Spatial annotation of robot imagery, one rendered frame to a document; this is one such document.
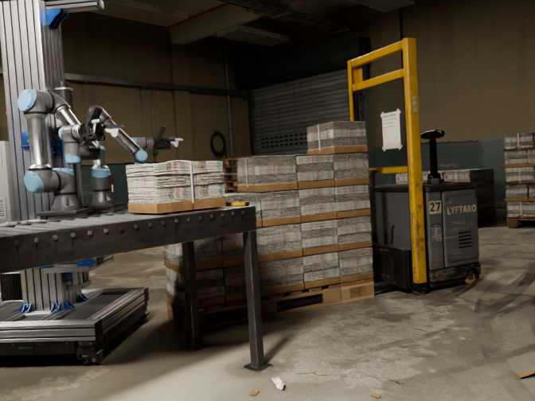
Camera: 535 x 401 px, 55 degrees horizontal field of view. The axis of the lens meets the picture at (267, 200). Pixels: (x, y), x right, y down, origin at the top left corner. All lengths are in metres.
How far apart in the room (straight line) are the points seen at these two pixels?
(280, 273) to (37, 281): 1.50
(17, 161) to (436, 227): 2.86
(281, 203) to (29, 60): 1.75
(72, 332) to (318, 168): 1.87
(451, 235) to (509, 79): 5.68
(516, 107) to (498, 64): 0.79
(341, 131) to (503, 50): 6.19
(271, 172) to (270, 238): 0.44
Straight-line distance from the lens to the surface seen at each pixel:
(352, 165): 3.74
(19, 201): 3.35
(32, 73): 3.33
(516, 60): 9.54
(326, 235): 3.64
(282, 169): 3.47
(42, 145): 2.95
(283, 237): 3.47
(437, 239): 4.05
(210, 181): 2.48
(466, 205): 4.24
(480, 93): 9.67
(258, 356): 2.65
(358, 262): 3.81
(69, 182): 3.01
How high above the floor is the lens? 0.95
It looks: 3 degrees down
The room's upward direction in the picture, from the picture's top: 3 degrees counter-clockwise
